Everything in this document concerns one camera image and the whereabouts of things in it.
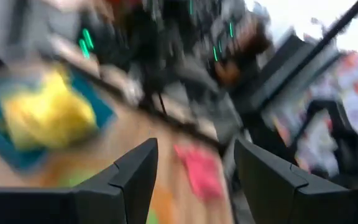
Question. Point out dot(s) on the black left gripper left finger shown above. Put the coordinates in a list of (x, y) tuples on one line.
[(117, 199)]

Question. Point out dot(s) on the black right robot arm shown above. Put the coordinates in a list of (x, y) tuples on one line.
[(154, 46)]

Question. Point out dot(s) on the orange plastic basket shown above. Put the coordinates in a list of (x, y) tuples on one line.
[(162, 202)]

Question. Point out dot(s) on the black aluminium frame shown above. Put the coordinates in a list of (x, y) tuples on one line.
[(182, 125)]

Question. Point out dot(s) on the yellow microfiber towel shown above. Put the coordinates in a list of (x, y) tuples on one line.
[(48, 118)]

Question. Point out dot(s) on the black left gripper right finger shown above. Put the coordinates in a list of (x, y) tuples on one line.
[(278, 196)]

